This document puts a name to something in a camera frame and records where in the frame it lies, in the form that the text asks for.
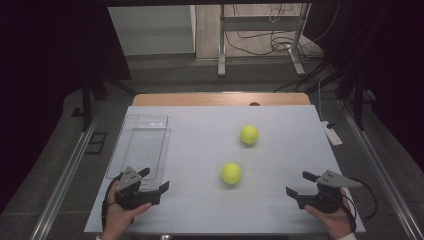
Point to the aluminium rail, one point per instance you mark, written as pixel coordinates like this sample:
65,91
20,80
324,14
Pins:
383,176
63,183

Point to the black stand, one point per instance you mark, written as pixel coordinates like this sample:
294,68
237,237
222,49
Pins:
87,100
358,100

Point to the white power strip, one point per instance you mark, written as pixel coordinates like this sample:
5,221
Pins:
332,134

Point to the grey metal stand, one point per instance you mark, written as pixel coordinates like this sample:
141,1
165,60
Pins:
221,43

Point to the white cabinet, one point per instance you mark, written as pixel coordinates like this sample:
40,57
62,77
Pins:
150,30

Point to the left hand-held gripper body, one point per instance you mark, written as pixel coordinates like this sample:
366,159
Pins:
128,181

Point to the person's right hand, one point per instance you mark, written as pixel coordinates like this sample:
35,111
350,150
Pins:
336,223

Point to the black curtain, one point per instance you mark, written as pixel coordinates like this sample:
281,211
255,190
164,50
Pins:
40,83
393,66

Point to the wooden table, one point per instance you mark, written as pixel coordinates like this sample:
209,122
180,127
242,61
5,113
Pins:
200,99

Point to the yellow tennis ball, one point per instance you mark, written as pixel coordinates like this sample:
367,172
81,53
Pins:
231,173
249,134

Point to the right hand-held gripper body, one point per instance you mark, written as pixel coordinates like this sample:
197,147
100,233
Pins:
328,196

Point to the person's left hand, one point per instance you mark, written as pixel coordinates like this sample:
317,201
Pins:
116,221

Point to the clear plastic container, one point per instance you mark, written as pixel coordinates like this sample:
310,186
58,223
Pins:
146,146

